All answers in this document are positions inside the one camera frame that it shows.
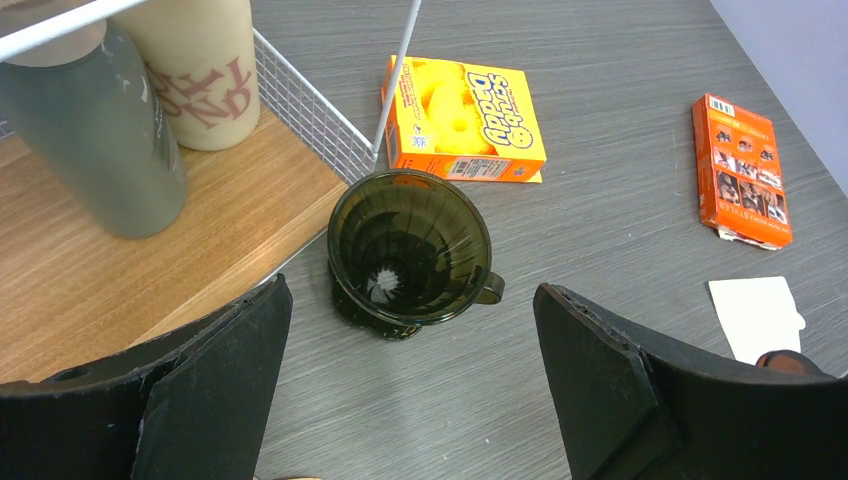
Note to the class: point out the white paper coffee filter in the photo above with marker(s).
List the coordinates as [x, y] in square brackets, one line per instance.
[757, 316]

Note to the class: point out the cream pump bottle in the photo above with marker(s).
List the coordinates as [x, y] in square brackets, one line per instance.
[200, 56]

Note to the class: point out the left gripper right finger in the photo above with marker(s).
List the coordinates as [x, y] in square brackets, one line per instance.
[634, 403]

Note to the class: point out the orange photo printed package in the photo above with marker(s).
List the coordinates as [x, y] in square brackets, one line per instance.
[741, 193]

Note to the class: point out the dark green glass dripper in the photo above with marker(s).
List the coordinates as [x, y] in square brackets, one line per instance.
[406, 250]

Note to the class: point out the amber brown glass dripper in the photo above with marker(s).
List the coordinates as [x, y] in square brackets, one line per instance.
[789, 361]

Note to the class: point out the orange sponge box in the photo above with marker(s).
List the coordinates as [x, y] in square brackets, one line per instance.
[463, 122]

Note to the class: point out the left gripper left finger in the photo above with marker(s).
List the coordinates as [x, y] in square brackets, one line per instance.
[189, 404]

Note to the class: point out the grey green pump bottle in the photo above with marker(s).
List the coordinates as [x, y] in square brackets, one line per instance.
[99, 125]

